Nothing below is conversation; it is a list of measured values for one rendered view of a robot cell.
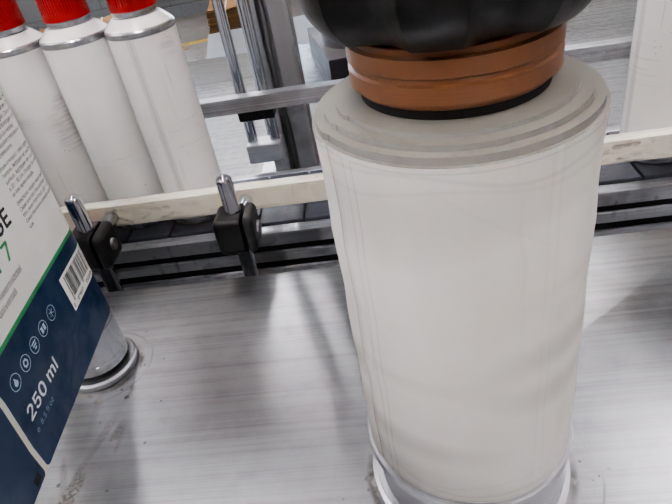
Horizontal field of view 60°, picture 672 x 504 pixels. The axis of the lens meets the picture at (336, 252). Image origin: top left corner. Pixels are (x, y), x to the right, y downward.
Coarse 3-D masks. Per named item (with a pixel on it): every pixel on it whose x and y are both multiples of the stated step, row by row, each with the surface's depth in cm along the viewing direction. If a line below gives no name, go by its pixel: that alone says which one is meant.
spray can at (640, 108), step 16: (640, 0) 42; (656, 0) 40; (640, 16) 42; (656, 16) 41; (640, 32) 42; (656, 32) 41; (640, 48) 43; (656, 48) 42; (640, 64) 43; (656, 64) 42; (640, 80) 44; (656, 80) 43; (624, 96) 47; (640, 96) 44; (656, 96) 43; (624, 112) 47; (640, 112) 45; (656, 112) 44; (624, 128) 47; (640, 128) 45; (656, 128) 45; (656, 160) 46
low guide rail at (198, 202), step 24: (624, 144) 43; (648, 144) 43; (192, 192) 47; (216, 192) 47; (240, 192) 46; (264, 192) 46; (288, 192) 46; (312, 192) 46; (96, 216) 48; (120, 216) 48; (144, 216) 48; (168, 216) 48; (192, 216) 48
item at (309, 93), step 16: (576, 48) 47; (592, 48) 47; (608, 48) 47; (624, 48) 47; (336, 80) 50; (224, 96) 51; (240, 96) 50; (256, 96) 50; (272, 96) 50; (288, 96) 50; (304, 96) 50; (320, 96) 49; (208, 112) 50; (224, 112) 50; (240, 112) 50
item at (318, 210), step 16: (272, 176) 55; (288, 176) 54; (608, 176) 46; (624, 176) 46; (640, 176) 45; (656, 176) 45; (272, 208) 50; (288, 208) 50; (304, 208) 50; (320, 208) 49; (160, 224) 51; (176, 224) 50; (192, 224) 50; (208, 224) 50; (272, 224) 48; (128, 240) 50; (144, 240) 50
